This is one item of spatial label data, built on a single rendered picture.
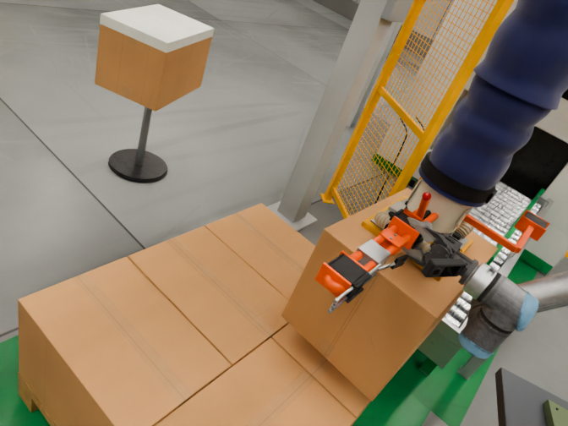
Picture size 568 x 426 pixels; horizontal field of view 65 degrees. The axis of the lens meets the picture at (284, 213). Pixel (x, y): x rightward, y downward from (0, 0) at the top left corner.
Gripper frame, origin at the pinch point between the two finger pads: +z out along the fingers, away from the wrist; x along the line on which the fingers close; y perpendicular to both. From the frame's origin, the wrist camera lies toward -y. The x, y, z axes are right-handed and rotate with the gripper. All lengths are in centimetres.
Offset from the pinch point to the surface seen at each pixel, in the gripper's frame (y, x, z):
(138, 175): 62, -117, 183
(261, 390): -22, -65, 8
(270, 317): 4, -65, 26
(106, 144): 67, -120, 228
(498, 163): 22.5, 22.1, -8.0
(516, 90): 16.8, 41.3, -2.2
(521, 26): 18, 54, 5
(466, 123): 18.1, 28.4, 4.1
